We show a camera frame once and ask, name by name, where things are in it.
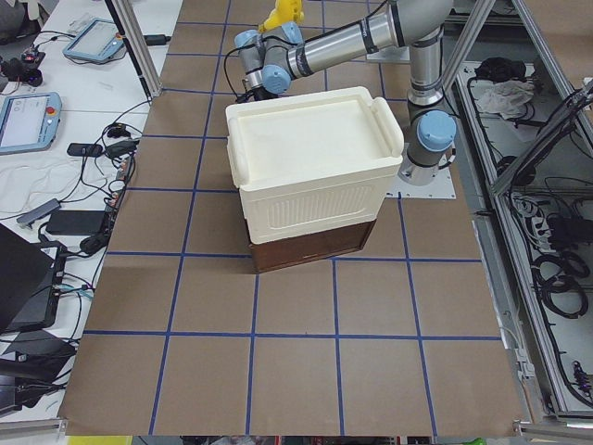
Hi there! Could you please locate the dark wooden drawer cabinet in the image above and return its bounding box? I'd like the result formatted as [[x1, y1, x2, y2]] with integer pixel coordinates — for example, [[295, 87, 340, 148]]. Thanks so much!
[[246, 220, 376, 273]]

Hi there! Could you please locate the aluminium frame post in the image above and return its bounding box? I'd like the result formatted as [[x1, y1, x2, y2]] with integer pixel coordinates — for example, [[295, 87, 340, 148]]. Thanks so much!
[[105, 0, 162, 101]]

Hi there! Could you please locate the yellow plush toy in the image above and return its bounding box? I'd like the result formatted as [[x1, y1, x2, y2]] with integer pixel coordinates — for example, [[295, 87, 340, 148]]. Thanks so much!
[[259, 0, 305, 32]]

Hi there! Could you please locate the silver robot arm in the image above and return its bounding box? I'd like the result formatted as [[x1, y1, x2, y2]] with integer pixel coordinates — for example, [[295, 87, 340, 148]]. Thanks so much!
[[233, 1, 457, 186]]

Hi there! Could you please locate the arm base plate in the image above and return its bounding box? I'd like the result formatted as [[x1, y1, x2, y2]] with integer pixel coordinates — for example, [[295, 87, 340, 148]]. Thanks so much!
[[385, 159, 457, 199], [366, 45, 410, 64]]

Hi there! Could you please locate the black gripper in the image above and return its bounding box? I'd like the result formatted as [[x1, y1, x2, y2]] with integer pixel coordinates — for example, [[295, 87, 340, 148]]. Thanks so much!
[[236, 79, 279, 103]]

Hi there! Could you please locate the black power adapter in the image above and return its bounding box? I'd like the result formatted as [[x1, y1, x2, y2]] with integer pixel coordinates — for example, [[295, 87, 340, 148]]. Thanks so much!
[[46, 210, 106, 235]]

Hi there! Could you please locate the white crumpled cloth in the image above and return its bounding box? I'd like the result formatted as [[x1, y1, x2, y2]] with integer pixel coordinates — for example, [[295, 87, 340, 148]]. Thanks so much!
[[476, 80, 536, 120]]

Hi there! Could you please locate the blue teach pendant far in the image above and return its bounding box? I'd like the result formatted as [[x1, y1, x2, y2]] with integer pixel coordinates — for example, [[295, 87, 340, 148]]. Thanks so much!
[[62, 19, 124, 64]]

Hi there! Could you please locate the cream plastic storage box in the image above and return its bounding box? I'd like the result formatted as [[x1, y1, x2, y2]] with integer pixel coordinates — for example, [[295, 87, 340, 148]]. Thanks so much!
[[225, 86, 404, 244]]

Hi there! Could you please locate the blue teach pendant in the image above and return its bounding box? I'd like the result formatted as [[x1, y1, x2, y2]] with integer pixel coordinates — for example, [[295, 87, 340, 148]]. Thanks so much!
[[1, 92, 62, 155], [62, 19, 124, 64]]

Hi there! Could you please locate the blue teach pendant near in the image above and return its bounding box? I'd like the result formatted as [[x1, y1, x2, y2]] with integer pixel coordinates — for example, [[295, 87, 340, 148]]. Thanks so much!
[[1, 92, 62, 155]]

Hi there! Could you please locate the black laptop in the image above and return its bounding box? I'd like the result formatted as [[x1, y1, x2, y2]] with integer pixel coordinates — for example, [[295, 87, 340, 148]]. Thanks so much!
[[1, 226, 65, 334]]

